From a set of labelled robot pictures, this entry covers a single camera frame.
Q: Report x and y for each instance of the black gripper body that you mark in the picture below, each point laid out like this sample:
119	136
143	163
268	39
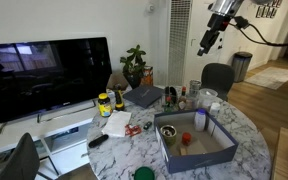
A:
210	38

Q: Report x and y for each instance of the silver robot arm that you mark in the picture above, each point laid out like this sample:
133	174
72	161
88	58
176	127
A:
225	6

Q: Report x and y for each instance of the clear plastic round container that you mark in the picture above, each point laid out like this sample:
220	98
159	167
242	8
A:
208	98

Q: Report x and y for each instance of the dark blue cardboard box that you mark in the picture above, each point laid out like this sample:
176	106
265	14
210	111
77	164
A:
200	160

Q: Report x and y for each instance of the dark grey office chair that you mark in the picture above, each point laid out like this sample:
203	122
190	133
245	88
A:
218	78

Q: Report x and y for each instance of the steel trash can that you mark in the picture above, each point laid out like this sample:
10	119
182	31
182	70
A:
241	66

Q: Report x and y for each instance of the red hot sauce bottle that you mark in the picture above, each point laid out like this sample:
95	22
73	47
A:
183	100

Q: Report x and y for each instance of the orange cardboard package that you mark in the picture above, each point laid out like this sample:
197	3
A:
147	76

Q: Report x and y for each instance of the white round lid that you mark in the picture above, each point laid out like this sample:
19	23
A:
214	108

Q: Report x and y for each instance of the green glass bottle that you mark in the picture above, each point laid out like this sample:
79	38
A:
168	106

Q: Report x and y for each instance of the green potted plant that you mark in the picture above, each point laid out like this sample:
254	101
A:
134	65

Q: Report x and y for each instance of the white plastic bottle purple cap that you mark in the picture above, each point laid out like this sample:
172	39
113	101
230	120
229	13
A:
200	120

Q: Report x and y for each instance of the dark grey laptop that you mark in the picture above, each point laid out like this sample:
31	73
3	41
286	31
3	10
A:
143	96

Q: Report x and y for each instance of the light grey floor rug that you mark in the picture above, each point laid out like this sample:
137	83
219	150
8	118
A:
271	77

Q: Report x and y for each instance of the red capped small jar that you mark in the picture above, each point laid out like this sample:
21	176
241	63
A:
186	138

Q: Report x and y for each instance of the open metal tin can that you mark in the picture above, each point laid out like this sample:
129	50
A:
168	134

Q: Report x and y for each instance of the small black key fob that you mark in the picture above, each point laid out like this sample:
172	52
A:
147	125

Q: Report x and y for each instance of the small wooden block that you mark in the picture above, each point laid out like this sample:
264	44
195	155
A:
183	151

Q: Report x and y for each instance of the red snack packet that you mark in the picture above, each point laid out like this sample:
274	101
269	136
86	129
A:
132	130

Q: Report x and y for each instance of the yellow vitamin bottle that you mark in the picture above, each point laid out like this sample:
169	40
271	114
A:
104	106

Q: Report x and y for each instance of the white paper napkin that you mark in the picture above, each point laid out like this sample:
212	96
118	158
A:
116	123

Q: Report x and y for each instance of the green round lid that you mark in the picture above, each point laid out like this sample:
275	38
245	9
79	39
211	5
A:
144	174

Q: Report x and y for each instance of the black remote control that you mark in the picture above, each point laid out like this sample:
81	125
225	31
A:
98	140

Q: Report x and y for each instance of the black flat screen television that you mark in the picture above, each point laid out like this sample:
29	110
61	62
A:
47	76

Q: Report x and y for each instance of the white television cabinet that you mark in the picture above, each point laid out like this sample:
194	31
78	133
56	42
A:
60	133

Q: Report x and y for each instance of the black chair with armless back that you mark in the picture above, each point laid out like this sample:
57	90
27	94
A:
20	160

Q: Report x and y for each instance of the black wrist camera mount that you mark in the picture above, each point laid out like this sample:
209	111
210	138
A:
219	22

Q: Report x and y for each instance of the white wall heater grille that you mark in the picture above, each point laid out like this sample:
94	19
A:
180	40

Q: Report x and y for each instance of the wall picture frames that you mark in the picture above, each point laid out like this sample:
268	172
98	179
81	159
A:
267	10

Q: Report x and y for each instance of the white wall thermostat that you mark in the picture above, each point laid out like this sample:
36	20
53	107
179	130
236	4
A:
150	7

